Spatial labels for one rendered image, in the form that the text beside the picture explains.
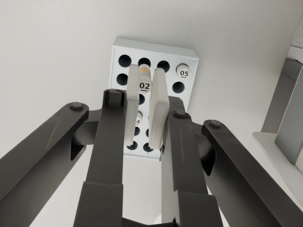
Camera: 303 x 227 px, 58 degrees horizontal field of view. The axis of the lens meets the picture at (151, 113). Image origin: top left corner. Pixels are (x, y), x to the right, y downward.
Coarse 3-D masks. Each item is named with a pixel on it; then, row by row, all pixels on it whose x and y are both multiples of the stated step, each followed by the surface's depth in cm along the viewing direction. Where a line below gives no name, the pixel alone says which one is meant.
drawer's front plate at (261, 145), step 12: (264, 132) 28; (252, 144) 27; (264, 144) 25; (264, 156) 24; (276, 156) 24; (264, 168) 24; (276, 168) 22; (288, 168) 22; (276, 180) 22; (288, 180) 21; (300, 180) 21; (288, 192) 20; (300, 192) 20; (300, 204) 19
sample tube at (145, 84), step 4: (144, 64) 25; (140, 68) 24; (144, 68) 23; (148, 68) 24; (140, 72) 23; (144, 72) 22; (148, 72) 23; (140, 76) 22; (144, 76) 21; (148, 76) 22; (140, 80) 21; (144, 80) 21; (148, 80) 21; (140, 84) 21; (144, 84) 21; (148, 84) 21; (140, 88) 21; (144, 88) 21; (148, 88) 21; (144, 92) 21; (148, 92) 21
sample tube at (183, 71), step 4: (180, 64) 27; (184, 64) 27; (176, 68) 27; (180, 68) 26; (184, 68) 26; (188, 68) 26; (180, 72) 26; (184, 72) 26; (188, 72) 26; (180, 76) 26; (184, 76) 26; (188, 76) 26
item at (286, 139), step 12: (300, 72) 23; (300, 84) 23; (300, 96) 22; (288, 108) 24; (300, 108) 22; (288, 120) 24; (300, 120) 22; (288, 132) 24; (300, 132) 22; (276, 144) 25; (288, 144) 23; (300, 144) 22; (288, 156) 23; (300, 156) 22; (300, 168) 22
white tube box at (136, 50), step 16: (112, 48) 26; (128, 48) 26; (144, 48) 26; (160, 48) 27; (176, 48) 29; (112, 64) 26; (128, 64) 28; (160, 64) 30; (176, 64) 27; (192, 64) 27; (112, 80) 27; (176, 80) 27; (192, 80) 27; (144, 96) 28; (176, 96) 28; (144, 112) 29; (144, 128) 30; (144, 144) 32
